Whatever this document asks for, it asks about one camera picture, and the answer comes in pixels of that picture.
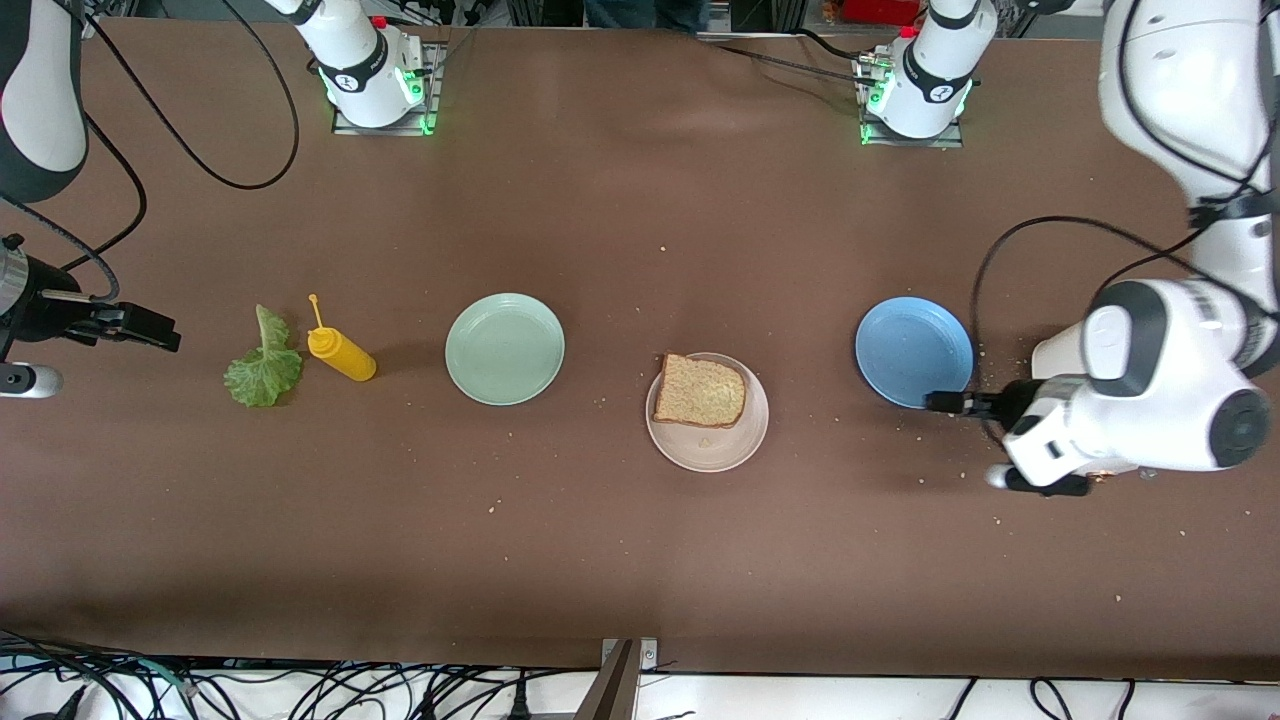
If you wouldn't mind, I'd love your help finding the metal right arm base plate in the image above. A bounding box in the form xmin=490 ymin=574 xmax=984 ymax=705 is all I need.
xmin=332 ymin=40 xmax=447 ymax=137

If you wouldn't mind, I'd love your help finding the black base power cable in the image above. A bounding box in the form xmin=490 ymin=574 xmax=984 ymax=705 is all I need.
xmin=715 ymin=28 xmax=881 ymax=86

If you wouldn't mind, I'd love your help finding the beige plate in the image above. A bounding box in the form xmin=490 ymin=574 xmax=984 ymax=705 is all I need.
xmin=644 ymin=352 xmax=771 ymax=474

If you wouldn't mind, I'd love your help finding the brown bread slice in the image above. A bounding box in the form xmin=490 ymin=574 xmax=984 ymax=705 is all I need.
xmin=652 ymin=352 xmax=748 ymax=430

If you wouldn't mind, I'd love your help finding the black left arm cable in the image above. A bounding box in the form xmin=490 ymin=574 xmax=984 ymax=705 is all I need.
xmin=968 ymin=0 xmax=1280 ymax=441

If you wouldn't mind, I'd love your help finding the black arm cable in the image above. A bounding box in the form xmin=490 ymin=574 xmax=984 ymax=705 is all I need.
xmin=968 ymin=0 xmax=1280 ymax=441
xmin=0 ymin=0 xmax=303 ymax=301

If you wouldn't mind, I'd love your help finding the green lettuce leaf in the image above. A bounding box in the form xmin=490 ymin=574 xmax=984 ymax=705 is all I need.
xmin=222 ymin=304 xmax=305 ymax=409

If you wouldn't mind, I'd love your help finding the black cable tangle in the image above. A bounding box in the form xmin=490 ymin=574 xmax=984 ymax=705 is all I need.
xmin=0 ymin=628 xmax=576 ymax=720

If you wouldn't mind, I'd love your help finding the yellow mustard squeeze bottle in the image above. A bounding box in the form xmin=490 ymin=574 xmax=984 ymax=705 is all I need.
xmin=306 ymin=293 xmax=379 ymax=383

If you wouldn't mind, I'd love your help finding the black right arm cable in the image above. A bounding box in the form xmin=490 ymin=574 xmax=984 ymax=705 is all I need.
xmin=0 ymin=0 xmax=303 ymax=301

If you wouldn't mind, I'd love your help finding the person in blue jeans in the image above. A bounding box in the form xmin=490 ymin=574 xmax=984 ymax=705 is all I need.
xmin=584 ymin=0 xmax=709 ymax=33

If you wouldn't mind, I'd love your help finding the pale green plate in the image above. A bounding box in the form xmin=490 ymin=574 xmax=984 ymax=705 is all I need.
xmin=444 ymin=292 xmax=567 ymax=407

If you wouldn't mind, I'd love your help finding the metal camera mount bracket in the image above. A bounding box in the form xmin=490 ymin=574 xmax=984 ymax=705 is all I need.
xmin=573 ymin=636 xmax=661 ymax=720

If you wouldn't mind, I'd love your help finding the blue plate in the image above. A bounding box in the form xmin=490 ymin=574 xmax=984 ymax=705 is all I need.
xmin=854 ymin=296 xmax=975 ymax=410

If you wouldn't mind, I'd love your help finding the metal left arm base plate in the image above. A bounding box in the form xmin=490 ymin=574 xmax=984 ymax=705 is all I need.
xmin=858 ymin=50 xmax=967 ymax=150

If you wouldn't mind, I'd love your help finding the red box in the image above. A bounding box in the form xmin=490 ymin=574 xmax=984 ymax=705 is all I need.
xmin=838 ymin=0 xmax=923 ymax=27

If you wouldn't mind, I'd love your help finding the white toaster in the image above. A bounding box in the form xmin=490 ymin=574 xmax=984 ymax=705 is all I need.
xmin=1030 ymin=322 xmax=1161 ymax=484

